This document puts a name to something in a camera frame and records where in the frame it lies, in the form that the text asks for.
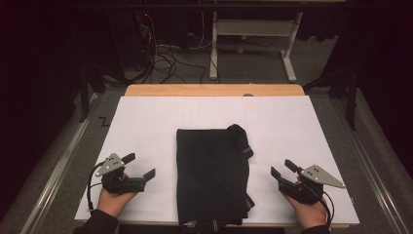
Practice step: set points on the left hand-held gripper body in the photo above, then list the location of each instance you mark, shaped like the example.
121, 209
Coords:
125, 185

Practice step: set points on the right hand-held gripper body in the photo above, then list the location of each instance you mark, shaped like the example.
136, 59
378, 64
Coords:
302, 193

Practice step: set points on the navy knit vest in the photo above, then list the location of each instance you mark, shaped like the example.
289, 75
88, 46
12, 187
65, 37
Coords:
211, 175

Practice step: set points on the person's left hand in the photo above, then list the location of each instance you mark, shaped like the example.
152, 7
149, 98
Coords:
112, 203

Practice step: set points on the person's right hand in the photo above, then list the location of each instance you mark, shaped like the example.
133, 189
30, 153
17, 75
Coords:
310, 216

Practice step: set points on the black stand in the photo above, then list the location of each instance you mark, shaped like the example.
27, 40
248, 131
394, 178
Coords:
84, 97
351, 104

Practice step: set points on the white board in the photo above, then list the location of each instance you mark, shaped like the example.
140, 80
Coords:
195, 110

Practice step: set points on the wooden table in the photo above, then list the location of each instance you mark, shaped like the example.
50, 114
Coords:
211, 90

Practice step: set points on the yellow-green ball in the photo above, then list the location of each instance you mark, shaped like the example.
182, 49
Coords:
240, 50

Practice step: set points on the aluminium floor rail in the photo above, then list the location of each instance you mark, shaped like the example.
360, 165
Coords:
380, 185
58, 169

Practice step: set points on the white metal desk frame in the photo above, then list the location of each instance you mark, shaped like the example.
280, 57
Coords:
253, 27

